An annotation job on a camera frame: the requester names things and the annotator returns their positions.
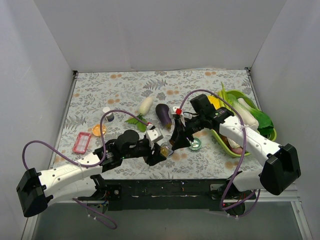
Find amber pill bottle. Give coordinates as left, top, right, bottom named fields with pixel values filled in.
left=160, top=141, right=174, bottom=158

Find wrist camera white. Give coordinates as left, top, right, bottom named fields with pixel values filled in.
left=145, top=128, right=163, bottom=147
left=168, top=106, right=186, bottom=127

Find purple eggplant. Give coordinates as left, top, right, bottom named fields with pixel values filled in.
left=155, top=103, right=172, bottom=130

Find black front rail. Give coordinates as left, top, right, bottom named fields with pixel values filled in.
left=78, top=176, right=226, bottom=211

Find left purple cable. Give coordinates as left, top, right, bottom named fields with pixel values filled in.
left=22, top=108, right=155, bottom=230

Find napa cabbage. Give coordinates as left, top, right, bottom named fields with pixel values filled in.
left=229, top=97, right=259, bottom=131

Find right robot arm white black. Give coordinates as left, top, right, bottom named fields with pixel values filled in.
left=170, top=94, right=301, bottom=199

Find pink rectangular pill box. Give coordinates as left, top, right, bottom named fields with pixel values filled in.
left=72, top=132, right=91, bottom=154

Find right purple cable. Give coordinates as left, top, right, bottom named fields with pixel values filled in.
left=178, top=89, right=261, bottom=217

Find orange round pill box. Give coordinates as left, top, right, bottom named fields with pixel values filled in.
left=92, top=124, right=107, bottom=137

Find celery stalks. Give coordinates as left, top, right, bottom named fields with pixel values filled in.
left=217, top=82, right=238, bottom=113

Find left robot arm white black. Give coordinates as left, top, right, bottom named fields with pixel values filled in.
left=16, top=128, right=166, bottom=218

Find green round pill box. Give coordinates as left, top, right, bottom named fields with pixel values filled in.
left=189, top=137, right=202, bottom=151

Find green bok choy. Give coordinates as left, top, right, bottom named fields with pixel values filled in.
left=249, top=108, right=274, bottom=136

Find white blue pill bottle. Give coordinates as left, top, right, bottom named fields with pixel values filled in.
left=102, top=106, right=115, bottom=122

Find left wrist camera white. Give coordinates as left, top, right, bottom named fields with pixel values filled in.
left=145, top=128, right=163, bottom=147

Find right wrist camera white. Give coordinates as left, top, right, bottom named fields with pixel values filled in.
left=168, top=106, right=186, bottom=127

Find white radish with leaves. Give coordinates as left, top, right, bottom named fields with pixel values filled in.
left=125, top=96, right=154, bottom=133

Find purple cable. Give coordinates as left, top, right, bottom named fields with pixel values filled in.
left=178, top=89, right=261, bottom=217
left=22, top=108, right=155, bottom=230

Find floral table mat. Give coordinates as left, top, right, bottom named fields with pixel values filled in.
left=50, top=69, right=261, bottom=180

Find green vegetable basket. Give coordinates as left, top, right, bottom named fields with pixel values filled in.
left=212, top=90, right=277, bottom=158

